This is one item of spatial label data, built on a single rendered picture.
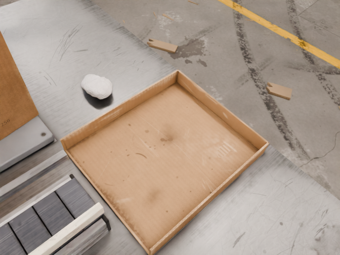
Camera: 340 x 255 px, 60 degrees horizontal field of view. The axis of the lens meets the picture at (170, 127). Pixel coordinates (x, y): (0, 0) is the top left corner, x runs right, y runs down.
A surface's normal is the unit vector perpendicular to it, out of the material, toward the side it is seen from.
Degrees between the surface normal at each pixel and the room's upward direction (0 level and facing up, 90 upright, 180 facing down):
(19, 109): 90
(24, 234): 0
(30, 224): 0
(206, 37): 0
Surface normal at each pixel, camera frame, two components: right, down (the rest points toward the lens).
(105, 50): 0.07, -0.58
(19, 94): 0.76, 0.55
